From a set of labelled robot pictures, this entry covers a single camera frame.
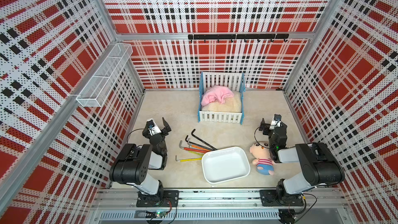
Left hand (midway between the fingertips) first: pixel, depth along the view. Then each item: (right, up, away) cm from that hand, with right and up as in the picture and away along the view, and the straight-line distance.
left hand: (158, 120), depth 89 cm
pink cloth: (+35, +16, +9) cm, 39 cm away
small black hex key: (+22, -15, +4) cm, 27 cm away
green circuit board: (+6, -41, -19) cm, 45 cm away
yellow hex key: (+18, -22, -2) cm, 28 cm away
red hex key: (+19, -17, +1) cm, 25 cm away
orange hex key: (+23, -16, +3) cm, 28 cm away
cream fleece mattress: (+46, +10, +13) cm, 48 cm away
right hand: (+68, +1, +3) cm, 68 cm away
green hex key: (+18, -18, +1) cm, 26 cm away
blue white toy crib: (+48, +25, +18) cm, 57 cm away
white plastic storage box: (+38, -24, -6) cm, 45 cm away
